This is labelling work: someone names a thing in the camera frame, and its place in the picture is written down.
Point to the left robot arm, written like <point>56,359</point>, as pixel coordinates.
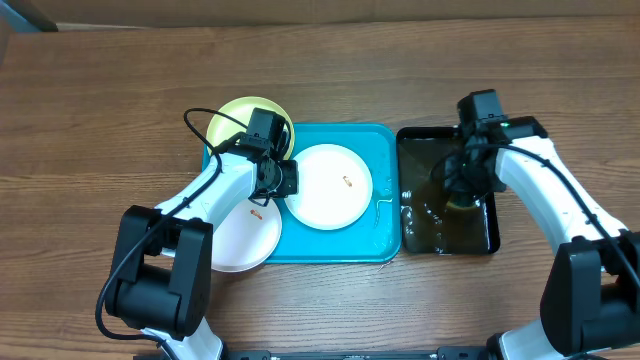
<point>158,288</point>

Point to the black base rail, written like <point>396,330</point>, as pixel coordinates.
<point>442,353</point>

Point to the white plate with ketchup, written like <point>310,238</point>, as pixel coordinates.
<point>246,237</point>

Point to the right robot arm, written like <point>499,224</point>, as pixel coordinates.
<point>591,298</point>

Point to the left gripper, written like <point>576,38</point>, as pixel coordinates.
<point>292,184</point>

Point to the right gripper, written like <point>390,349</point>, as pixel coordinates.
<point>460,182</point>

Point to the green yellow sponge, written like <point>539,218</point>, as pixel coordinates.
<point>457,206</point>

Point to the yellow-green plate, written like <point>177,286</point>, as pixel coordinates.
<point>220,128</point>

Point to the teal plastic tray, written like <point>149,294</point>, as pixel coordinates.
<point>376,236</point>

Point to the black water tray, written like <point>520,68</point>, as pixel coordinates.
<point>427,225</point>

